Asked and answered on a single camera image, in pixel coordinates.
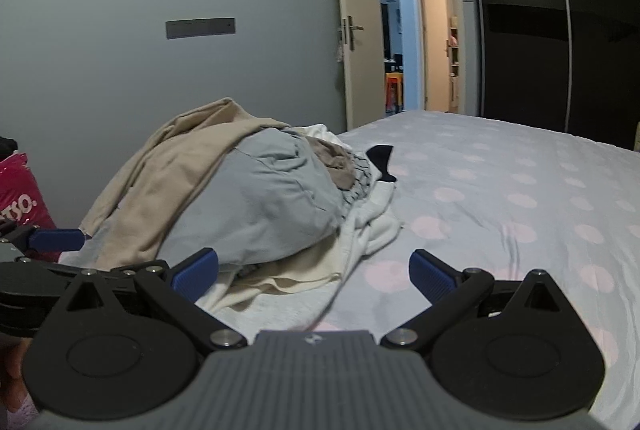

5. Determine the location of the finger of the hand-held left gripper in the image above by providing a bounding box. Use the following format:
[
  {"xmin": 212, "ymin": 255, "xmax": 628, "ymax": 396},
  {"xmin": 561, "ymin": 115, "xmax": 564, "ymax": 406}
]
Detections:
[
  {"xmin": 0, "ymin": 260, "xmax": 77, "ymax": 339},
  {"xmin": 0, "ymin": 224, "xmax": 87, "ymax": 253}
]

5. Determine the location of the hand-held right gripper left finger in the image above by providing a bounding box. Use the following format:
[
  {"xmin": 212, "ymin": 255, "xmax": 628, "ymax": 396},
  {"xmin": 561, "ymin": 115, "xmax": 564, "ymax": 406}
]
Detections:
[{"xmin": 65, "ymin": 247, "xmax": 249, "ymax": 352}]

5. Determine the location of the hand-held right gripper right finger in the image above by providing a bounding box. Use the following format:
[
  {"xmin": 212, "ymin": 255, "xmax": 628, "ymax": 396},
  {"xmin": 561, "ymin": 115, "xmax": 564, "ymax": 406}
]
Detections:
[{"xmin": 380, "ymin": 249, "xmax": 564, "ymax": 352}]

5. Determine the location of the beige knit top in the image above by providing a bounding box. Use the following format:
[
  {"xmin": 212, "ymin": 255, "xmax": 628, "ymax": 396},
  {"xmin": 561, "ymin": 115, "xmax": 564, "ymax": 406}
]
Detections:
[{"xmin": 79, "ymin": 97, "xmax": 292, "ymax": 272}]

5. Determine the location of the red plastic bag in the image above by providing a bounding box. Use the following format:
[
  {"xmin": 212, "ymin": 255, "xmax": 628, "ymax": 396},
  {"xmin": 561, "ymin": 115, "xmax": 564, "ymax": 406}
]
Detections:
[{"xmin": 0, "ymin": 152, "xmax": 57, "ymax": 263}]

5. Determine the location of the white garment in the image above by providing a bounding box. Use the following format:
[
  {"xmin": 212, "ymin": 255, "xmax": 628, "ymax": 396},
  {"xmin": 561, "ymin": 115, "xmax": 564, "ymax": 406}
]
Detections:
[{"xmin": 197, "ymin": 124, "xmax": 404, "ymax": 314}]

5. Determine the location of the light grey marl garment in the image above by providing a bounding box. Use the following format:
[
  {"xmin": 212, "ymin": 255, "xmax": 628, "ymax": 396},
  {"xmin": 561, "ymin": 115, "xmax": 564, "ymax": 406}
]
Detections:
[{"xmin": 215, "ymin": 279, "xmax": 343, "ymax": 332}]

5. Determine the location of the cream garment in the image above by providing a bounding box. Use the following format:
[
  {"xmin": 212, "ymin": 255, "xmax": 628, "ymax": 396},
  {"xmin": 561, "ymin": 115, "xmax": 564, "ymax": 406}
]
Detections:
[{"xmin": 234, "ymin": 234, "xmax": 347, "ymax": 297}]

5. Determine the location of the grey blue garment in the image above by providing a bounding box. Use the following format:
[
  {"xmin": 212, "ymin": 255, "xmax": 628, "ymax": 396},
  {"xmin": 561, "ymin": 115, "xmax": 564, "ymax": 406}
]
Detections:
[{"xmin": 159, "ymin": 127, "xmax": 347, "ymax": 272}]

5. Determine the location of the polka dot bed sheet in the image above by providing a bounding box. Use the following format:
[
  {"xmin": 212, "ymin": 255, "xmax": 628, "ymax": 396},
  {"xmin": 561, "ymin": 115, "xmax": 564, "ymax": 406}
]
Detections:
[{"xmin": 65, "ymin": 109, "xmax": 640, "ymax": 426}]

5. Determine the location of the striped grey garment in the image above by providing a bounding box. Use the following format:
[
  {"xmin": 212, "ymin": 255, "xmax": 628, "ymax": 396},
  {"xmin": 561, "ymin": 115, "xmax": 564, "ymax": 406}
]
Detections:
[{"xmin": 342, "ymin": 153, "xmax": 377, "ymax": 213}]

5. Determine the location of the navy blue cloth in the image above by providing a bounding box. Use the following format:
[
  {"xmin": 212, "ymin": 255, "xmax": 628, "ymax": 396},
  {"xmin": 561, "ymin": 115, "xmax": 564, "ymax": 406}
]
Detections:
[{"xmin": 365, "ymin": 143, "xmax": 399, "ymax": 184}]

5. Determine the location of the brown garment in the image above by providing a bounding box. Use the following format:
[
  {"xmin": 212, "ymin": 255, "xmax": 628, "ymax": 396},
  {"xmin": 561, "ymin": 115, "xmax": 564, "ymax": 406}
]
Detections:
[{"xmin": 304, "ymin": 135, "xmax": 362, "ymax": 191}]

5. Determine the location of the orange stool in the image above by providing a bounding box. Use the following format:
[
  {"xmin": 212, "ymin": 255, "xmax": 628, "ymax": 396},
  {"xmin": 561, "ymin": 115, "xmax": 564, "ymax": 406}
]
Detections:
[{"xmin": 384, "ymin": 72, "xmax": 405, "ymax": 114}]

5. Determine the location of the hallway shelf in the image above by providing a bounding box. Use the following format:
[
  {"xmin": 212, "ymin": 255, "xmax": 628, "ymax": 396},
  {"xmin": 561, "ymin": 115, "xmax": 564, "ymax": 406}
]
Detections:
[{"xmin": 447, "ymin": 14, "xmax": 460, "ymax": 107}]

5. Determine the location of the hallway door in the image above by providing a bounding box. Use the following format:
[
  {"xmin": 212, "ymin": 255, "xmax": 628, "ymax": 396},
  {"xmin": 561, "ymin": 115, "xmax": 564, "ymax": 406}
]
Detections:
[{"xmin": 416, "ymin": 0, "xmax": 454, "ymax": 112}]

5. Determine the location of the dark wardrobe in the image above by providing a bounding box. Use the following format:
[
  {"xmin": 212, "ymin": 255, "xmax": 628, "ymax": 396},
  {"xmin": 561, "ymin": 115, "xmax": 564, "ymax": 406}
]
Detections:
[{"xmin": 462, "ymin": 0, "xmax": 640, "ymax": 152}]

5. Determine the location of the grey wall plate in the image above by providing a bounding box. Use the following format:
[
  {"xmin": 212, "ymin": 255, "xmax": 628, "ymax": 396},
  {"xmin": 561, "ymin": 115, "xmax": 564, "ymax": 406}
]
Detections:
[{"xmin": 165, "ymin": 17, "xmax": 236, "ymax": 40}]

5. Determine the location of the metal door handle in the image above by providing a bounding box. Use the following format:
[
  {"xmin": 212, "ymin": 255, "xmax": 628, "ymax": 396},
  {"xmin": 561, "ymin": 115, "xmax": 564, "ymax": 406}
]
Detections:
[{"xmin": 339, "ymin": 15, "xmax": 364, "ymax": 51}]

